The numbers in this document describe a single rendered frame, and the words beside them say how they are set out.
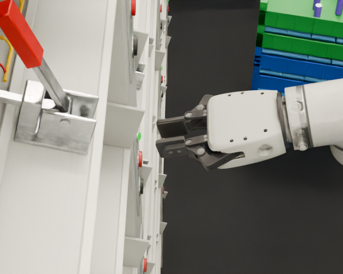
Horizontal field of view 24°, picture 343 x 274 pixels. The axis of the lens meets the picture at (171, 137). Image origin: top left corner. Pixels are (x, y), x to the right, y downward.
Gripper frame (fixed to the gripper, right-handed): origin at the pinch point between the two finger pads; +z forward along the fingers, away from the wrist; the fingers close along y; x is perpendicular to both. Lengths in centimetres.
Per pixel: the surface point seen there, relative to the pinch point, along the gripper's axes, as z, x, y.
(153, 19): 5.9, -7.8, 35.5
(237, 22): 4, -104, 144
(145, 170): -0.9, 14.6, -17.6
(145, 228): 5.7, -7.7, -9.0
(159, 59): 9.1, -23.7, 42.5
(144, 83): 1.1, 10.7, 0.2
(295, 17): -17, -63, 94
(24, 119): -5, 51, -44
